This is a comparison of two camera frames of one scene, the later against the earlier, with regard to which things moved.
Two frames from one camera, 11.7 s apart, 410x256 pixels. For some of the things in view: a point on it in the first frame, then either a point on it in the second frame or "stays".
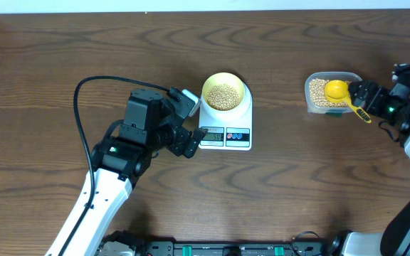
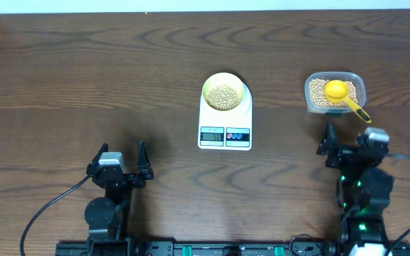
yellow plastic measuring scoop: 337,92 stays
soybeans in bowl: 223,97 stays
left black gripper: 184,141 -> 124,178
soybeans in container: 317,95 stays
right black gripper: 381,93 -> 329,143
